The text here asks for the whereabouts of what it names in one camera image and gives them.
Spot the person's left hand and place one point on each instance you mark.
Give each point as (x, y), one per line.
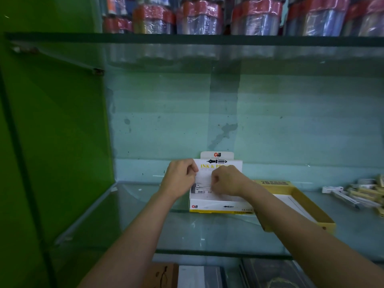
(175, 179)

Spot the person's right hand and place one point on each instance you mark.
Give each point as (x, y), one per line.
(234, 182)

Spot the person's right fingers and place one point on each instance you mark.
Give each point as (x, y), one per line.
(218, 182)

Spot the person's left fingers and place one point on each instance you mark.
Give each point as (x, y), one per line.
(189, 173)

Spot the white pen display box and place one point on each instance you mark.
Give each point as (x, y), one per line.
(207, 203)

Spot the person's left forearm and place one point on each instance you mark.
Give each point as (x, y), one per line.
(132, 242)

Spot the person's right forearm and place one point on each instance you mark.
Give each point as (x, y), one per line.
(312, 242)

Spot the lower glass shelf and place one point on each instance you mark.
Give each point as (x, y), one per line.
(210, 230)

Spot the glass shelf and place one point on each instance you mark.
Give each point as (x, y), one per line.
(192, 38)
(210, 230)

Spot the yellow cardboard box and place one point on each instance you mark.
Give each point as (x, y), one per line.
(303, 203)

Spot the white packaged pen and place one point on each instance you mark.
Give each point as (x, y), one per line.
(342, 194)

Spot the upper glass shelf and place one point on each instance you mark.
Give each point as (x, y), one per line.
(192, 38)

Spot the green cabinet side panel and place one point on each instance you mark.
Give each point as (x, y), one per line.
(54, 140)

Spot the pile of cream pen packets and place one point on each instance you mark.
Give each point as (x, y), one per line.
(370, 191)

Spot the row of wrapped pen jars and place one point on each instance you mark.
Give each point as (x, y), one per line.
(255, 17)

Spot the metal shelf bracket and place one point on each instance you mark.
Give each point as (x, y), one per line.
(25, 50)

